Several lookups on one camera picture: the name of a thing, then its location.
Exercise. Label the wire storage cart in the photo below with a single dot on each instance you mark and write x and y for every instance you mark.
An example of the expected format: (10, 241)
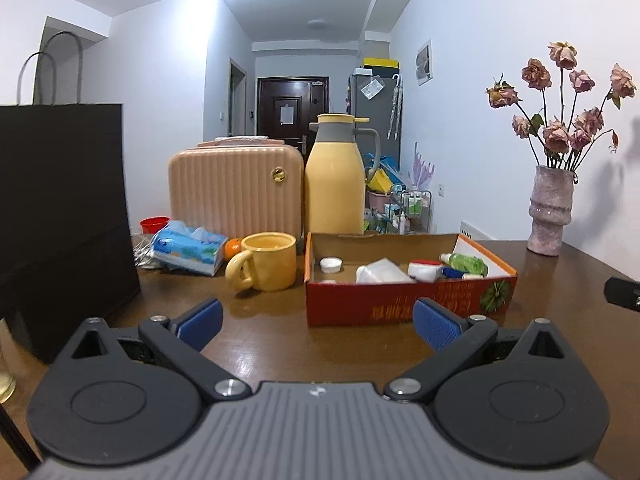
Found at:
(411, 211)

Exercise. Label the blue tissue pack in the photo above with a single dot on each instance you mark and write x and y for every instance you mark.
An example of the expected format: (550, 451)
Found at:
(192, 249)

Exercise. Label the yellow ceramic mug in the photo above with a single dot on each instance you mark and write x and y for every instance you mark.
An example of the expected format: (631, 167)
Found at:
(266, 262)

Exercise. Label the dried pink roses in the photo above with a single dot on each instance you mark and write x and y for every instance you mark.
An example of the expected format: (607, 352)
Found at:
(565, 133)

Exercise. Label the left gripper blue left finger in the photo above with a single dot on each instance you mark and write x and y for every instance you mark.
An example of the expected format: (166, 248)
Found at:
(178, 343)

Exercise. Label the pink ribbed suitcase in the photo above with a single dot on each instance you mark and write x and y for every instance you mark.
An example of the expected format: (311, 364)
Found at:
(238, 186)

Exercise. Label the pink textured vase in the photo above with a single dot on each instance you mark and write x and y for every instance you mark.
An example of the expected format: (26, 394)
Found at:
(550, 207)

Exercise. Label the red white lint brush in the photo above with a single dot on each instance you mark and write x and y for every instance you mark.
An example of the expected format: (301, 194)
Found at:
(425, 271)

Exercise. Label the translucent plastic container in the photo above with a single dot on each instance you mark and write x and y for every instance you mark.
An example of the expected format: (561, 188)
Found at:
(381, 272)

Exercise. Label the orange fruit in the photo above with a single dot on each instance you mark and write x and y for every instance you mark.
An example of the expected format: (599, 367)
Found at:
(232, 247)

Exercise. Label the red bowl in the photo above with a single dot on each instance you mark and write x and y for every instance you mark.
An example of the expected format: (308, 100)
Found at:
(153, 224)

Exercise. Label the yellow box on fridge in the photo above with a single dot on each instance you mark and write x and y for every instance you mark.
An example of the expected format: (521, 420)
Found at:
(380, 63)

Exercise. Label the black paper bag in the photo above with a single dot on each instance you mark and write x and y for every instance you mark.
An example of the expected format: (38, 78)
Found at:
(66, 251)

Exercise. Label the blue scalloped cap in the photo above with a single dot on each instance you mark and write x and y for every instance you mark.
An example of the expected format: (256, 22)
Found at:
(451, 273)

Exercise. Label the dark entrance door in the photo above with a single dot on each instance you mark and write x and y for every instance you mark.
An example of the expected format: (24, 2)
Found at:
(286, 106)

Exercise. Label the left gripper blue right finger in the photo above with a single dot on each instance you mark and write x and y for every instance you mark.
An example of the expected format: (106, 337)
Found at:
(457, 342)

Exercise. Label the yellow thermos jug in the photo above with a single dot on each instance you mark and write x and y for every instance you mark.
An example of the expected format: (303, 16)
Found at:
(335, 178)

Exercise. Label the red cardboard box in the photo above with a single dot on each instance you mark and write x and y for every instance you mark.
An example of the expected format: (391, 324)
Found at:
(337, 300)

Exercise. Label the grey refrigerator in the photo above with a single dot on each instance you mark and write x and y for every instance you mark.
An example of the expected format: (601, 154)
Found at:
(378, 99)

